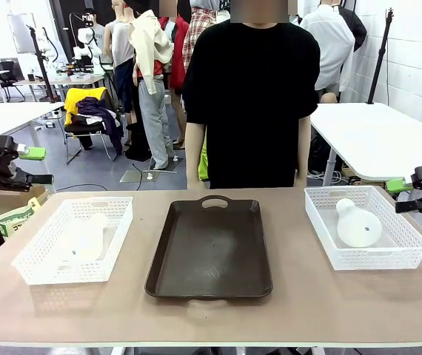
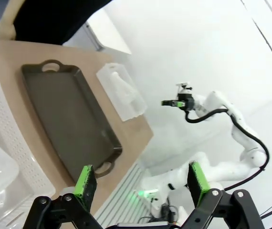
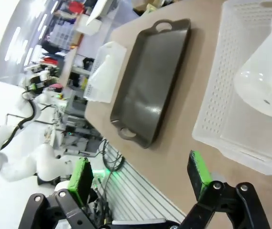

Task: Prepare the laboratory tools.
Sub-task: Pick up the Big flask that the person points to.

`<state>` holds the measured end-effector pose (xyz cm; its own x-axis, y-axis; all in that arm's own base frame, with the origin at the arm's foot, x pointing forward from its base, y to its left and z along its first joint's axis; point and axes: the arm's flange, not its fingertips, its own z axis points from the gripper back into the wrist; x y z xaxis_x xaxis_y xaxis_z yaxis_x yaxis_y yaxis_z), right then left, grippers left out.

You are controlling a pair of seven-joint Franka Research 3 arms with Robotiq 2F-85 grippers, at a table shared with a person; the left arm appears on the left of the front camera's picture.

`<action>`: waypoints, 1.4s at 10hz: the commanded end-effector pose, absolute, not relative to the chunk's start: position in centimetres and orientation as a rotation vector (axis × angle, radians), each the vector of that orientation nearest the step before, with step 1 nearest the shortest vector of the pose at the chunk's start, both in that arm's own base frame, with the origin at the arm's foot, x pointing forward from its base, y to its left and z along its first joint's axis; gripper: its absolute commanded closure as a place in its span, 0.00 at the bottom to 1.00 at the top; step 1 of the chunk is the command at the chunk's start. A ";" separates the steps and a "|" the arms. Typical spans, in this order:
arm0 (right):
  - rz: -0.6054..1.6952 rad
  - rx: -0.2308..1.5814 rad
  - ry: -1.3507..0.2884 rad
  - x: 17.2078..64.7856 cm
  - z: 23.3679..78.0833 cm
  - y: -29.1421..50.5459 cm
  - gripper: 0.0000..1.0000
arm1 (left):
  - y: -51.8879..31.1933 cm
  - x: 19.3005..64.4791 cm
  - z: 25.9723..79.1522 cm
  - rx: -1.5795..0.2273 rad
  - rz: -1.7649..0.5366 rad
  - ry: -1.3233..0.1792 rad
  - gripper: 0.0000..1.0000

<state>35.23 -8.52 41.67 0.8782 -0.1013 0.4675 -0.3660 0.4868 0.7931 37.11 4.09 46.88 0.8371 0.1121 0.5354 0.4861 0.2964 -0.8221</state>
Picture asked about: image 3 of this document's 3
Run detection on black cable bundle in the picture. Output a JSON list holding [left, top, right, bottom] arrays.
[[99, 138, 125, 173]]

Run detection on white perforated basket with label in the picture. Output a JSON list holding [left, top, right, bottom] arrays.
[[192, 0, 272, 179]]

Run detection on dark brown plastic tray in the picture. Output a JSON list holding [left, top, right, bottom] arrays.
[[109, 18, 192, 149]]

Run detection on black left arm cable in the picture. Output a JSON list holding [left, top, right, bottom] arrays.
[[0, 89, 42, 151]]

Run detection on ribbed aluminium base plate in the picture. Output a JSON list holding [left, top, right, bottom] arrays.
[[95, 143, 187, 225]]

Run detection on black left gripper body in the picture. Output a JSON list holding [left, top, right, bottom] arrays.
[[27, 73, 51, 93]]

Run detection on translucent white conical flask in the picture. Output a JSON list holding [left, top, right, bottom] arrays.
[[233, 14, 272, 119], [88, 54, 119, 101]]

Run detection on white perforated plastic basket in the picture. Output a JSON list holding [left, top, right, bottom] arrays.
[[83, 41, 127, 104]]

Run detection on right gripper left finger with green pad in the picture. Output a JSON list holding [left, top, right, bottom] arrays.
[[19, 157, 96, 229]]

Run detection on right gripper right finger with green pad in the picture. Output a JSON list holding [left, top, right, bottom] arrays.
[[181, 150, 272, 229]]

